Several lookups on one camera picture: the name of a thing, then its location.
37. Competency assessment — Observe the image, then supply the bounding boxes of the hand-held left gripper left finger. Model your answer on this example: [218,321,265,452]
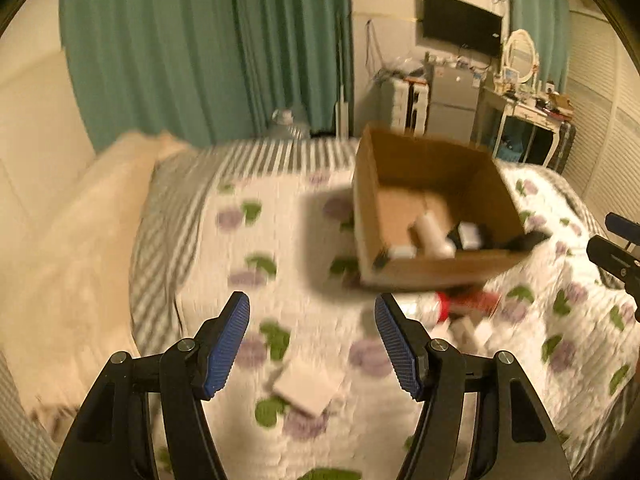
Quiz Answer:
[50,291,251,480]

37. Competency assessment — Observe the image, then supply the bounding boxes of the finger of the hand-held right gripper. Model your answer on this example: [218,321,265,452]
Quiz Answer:
[604,212,640,248]
[586,235,640,321]

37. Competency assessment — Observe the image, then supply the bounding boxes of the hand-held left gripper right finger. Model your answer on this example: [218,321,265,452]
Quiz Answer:
[374,292,573,480]

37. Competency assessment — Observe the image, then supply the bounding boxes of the brown cardboard box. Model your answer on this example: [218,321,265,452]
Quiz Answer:
[351,122,540,292]

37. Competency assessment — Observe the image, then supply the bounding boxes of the white bottle with red cap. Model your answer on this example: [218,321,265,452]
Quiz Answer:
[400,291,453,323]

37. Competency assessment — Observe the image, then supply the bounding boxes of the small white carton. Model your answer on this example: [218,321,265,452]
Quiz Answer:
[447,316,496,356]

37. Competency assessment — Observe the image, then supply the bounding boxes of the black object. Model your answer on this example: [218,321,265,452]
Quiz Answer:
[500,230,550,253]

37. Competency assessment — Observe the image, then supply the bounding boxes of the red box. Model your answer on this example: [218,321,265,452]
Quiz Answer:
[450,290,502,317]

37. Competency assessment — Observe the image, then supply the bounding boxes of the floral white quilt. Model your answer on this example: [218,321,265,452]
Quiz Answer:
[150,160,640,480]

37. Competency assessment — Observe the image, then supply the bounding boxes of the white cylindrical bottle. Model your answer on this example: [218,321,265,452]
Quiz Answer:
[411,211,457,260]

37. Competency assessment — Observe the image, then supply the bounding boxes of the white louvered wardrobe doors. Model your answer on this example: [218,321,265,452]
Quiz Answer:
[560,7,640,221]

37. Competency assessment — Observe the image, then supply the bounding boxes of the white and black box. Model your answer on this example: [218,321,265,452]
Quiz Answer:
[447,221,493,252]

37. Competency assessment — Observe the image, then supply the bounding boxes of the white vanity table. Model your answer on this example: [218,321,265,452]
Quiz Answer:
[470,80,576,168]

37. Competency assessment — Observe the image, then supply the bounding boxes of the beige pillow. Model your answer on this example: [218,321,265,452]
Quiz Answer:
[0,130,193,413]

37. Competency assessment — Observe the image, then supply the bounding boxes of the white oval vanity mirror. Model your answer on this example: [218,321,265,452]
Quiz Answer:
[501,29,541,86]

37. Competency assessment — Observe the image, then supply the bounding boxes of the grey small fridge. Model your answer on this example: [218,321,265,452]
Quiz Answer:
[425,67,483,143]

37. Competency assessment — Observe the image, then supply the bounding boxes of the green curtain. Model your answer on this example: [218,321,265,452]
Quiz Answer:
[505,0,572,93]
[59,0,355,151]

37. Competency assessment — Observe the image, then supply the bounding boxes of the clear water jug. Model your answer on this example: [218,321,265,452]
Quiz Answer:
[265,108,311,141]

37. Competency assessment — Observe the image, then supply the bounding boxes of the white upright panel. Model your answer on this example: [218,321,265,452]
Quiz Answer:
[334,85,351,138]

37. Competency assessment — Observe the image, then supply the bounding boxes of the white plastic drawer unit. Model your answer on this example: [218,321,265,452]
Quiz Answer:
[380,77,431,133]

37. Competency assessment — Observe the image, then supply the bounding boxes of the black wall television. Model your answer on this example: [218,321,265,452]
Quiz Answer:
[422,0,504,58]

